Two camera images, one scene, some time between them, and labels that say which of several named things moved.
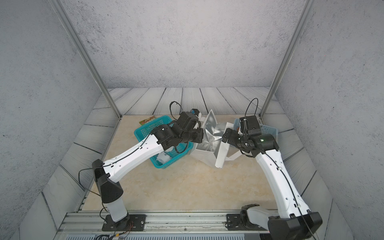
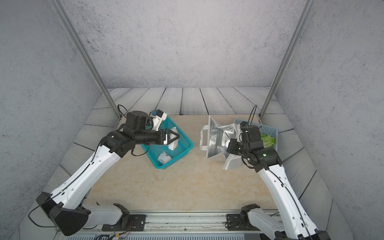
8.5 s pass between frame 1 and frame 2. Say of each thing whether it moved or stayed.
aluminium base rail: stayed
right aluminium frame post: stayed
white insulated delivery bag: moved
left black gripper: moved
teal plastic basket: stayed
